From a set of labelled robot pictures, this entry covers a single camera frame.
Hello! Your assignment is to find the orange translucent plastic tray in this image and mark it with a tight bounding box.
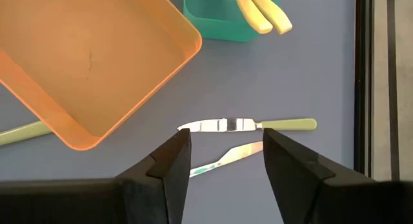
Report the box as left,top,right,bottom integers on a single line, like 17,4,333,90
0,0,203,152

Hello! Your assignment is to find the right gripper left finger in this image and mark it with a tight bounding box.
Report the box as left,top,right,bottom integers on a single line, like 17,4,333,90
0,128,192,224

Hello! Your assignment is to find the pale green-handled table knife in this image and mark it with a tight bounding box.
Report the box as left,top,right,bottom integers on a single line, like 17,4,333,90
0,119,53,147
176,117,318,134

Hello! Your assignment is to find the yellow-handled table knife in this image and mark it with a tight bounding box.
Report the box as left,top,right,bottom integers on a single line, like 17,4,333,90
248,0,294,36
234,0,274,35

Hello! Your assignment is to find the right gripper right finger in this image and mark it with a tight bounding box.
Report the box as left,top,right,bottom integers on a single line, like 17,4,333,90
263,127,413,224

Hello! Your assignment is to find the green plastic bin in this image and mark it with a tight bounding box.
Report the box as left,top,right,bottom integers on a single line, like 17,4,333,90
183,0,281,43

